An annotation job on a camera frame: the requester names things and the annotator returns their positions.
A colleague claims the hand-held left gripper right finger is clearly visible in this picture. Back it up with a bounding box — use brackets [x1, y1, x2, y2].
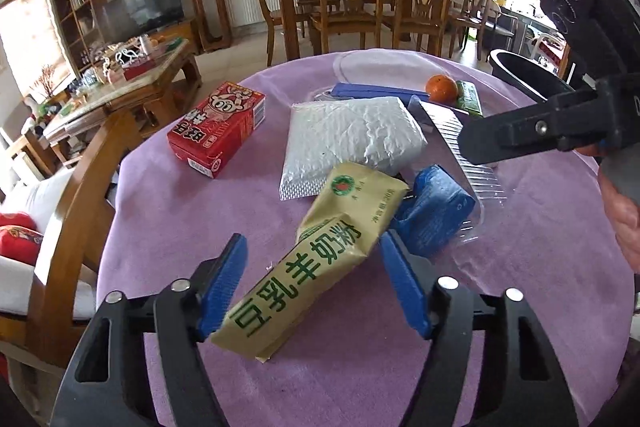
[379, 229, 581, 427]

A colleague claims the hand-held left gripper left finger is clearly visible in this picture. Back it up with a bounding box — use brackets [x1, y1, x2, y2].
[50, 233, 249, 427]

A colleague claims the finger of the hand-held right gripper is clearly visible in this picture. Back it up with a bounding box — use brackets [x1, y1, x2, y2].
[459, 79, 608, 168]

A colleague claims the black trash bin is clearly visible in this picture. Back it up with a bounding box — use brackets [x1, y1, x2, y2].
[487, 48, 581, 108]

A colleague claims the clear ribbed plastic container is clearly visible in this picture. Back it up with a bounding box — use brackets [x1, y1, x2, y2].
[407, 99, 506, 253]

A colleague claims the blue tissue packet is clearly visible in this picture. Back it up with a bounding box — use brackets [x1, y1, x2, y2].
[389, 164, 477, 258]

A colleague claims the yellow green-print powder bag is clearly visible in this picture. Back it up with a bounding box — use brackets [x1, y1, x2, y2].
[210, 161, 410, 363]

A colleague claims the person's right hand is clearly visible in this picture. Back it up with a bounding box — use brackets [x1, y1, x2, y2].
[597, 169, 640, 273]

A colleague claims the green snack packet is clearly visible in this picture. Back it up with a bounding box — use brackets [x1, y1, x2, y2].
[456, 80, 483, 118]

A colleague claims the purple tablecloth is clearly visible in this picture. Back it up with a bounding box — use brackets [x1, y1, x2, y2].
[97, 49, 640, 427]

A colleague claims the grey armchair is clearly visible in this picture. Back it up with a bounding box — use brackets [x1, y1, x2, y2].
[495, 4, 523, 52]

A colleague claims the orange fruit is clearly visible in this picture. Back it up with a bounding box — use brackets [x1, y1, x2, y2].
[426, 74, 459, 104]

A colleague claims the clear round plastic lid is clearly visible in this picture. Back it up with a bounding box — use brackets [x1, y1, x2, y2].
[332, 52, 436, 94]

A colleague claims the red cartoon milk carton box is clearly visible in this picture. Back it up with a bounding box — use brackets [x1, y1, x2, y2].
[166, 81, 267, 179]

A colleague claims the flat blue box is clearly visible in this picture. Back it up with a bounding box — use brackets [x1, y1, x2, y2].
[330, 83, 431, 105]

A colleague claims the wooden chair near table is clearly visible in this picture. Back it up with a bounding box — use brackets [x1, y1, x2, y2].
[25, 109, 146, 368]

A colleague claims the white bubble mailer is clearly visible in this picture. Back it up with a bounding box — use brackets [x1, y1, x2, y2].
[278, 97, 429, 202]

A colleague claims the red pillow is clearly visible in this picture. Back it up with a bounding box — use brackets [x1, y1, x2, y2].
[0, 212, 45, 267]

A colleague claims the wooden coffee table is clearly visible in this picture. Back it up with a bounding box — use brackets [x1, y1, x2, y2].
[42, 39, 203, 158]

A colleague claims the white sofa cushion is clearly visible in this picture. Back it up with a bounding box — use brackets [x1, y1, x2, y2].
[0, 167, 96, 323]

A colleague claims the red tissue box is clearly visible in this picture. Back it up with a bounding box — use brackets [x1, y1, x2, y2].
[122, 59, 161, 80]

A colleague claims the wooden armchair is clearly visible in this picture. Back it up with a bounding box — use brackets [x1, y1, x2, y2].
[0, 127, 58, 182]

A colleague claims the wooden television stand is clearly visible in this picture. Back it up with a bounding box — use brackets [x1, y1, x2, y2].
[150, 18, 201, 55]

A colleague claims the tall wooden plant stand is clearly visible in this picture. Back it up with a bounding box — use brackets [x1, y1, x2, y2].
[185, 0, 233, 54]

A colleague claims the black flat television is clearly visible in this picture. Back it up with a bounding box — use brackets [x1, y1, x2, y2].
[102, 0, 185, 38]

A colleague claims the wooden bookshelf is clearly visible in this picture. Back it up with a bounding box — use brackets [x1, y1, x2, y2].
[51, 0, 108, 78]

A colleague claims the wide window with blind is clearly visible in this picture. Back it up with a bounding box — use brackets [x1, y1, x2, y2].
[0, 0, 68, 95]

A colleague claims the white wall radiator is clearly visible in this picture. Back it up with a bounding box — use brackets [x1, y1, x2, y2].
[222, 0, 301, 28]

